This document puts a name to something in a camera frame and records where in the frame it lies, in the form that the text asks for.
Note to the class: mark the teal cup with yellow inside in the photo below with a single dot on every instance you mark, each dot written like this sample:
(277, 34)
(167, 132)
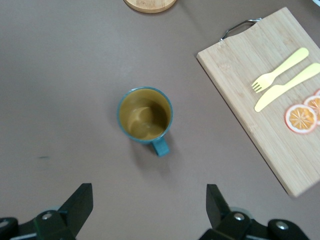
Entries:
(145, 115)

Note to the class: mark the brown table cover mat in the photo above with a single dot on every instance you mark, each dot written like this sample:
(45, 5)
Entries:
(62, 100)

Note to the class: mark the orange slice toy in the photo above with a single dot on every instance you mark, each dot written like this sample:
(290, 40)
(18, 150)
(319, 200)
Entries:
(313, 105)
(300, 118)

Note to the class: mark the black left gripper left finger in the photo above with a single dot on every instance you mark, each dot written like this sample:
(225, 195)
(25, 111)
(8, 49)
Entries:
(62, 225)

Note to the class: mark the wooden mug rack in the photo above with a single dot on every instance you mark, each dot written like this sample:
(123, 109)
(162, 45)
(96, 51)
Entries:
(150, 6)

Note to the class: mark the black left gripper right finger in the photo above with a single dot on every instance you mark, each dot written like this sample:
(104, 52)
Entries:
(232, 225)

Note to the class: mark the yellow plastic fork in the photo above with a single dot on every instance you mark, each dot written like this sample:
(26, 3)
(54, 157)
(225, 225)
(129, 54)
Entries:
(282, 68)

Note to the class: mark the yellow plastic knife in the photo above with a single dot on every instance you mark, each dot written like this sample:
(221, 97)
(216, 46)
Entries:
(277, 93)

